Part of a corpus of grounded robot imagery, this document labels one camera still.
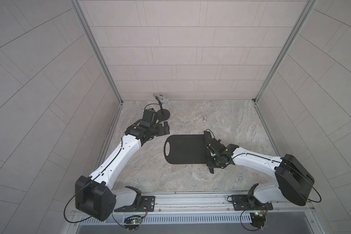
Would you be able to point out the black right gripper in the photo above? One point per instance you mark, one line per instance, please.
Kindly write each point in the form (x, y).
(208, 162)

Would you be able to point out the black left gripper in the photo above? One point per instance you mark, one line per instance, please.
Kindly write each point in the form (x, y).
(158, 131)

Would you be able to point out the black cutting board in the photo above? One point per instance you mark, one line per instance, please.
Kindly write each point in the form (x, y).
(185, 149)

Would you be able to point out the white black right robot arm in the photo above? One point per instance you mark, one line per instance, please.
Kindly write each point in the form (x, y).
(293, 182)

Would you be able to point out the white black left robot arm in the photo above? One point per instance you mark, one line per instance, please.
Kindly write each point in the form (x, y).
(93, 194)

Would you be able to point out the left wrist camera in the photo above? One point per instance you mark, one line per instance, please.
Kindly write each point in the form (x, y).
(150, 116)

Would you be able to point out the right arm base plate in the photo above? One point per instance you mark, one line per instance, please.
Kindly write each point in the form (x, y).
(245, 202)

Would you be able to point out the aluminium rail frame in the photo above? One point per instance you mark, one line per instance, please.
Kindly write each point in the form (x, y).
(197, 202)

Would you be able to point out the right circuit board with wires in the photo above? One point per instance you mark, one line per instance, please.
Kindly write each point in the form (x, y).
(258, 219)

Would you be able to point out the circuit board with wires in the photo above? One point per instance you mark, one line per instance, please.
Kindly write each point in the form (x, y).
(258, 219)
(133, 222)

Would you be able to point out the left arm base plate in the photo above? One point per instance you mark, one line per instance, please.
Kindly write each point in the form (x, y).
(149, 201)

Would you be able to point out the left circuit board with wires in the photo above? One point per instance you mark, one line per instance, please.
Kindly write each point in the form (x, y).
(133, 222)

